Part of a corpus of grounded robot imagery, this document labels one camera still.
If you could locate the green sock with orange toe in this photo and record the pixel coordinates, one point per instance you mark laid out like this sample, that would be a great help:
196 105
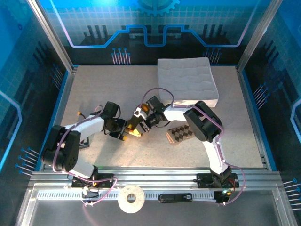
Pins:
136 122

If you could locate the brown beige argyle sock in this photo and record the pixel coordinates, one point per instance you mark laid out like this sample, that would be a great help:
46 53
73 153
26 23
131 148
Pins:
178 134

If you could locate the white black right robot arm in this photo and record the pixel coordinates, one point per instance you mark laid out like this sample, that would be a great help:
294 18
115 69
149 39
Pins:
202 122

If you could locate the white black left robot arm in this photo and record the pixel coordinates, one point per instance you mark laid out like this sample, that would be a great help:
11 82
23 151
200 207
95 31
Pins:
89 124

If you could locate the white tape roll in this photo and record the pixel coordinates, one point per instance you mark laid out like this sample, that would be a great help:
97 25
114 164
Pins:
122 200

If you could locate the yellow power connector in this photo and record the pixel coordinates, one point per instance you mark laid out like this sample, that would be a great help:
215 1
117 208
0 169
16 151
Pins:
81 114

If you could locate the white divided organizer box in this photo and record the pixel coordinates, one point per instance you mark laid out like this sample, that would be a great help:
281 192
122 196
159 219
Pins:
185 77

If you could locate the flat black handheld device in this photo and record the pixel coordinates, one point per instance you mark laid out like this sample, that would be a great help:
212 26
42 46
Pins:
174 198

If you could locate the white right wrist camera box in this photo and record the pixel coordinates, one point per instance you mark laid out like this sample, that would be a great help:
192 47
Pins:
138 114

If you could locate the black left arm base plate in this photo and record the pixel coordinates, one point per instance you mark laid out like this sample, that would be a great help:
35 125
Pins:
105 181

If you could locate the aluminium front frame rail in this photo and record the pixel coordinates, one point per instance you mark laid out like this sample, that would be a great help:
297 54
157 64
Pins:
152 179

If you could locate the blue-edged aluminium side rail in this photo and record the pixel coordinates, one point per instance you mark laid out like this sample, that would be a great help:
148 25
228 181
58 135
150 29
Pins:
63 101
249 101

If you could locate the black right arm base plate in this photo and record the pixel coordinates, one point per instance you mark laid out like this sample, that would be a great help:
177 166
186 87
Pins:
203 180

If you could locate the aluminium corner post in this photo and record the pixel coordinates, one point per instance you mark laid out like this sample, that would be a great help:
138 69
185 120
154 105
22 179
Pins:
256 37
54 40

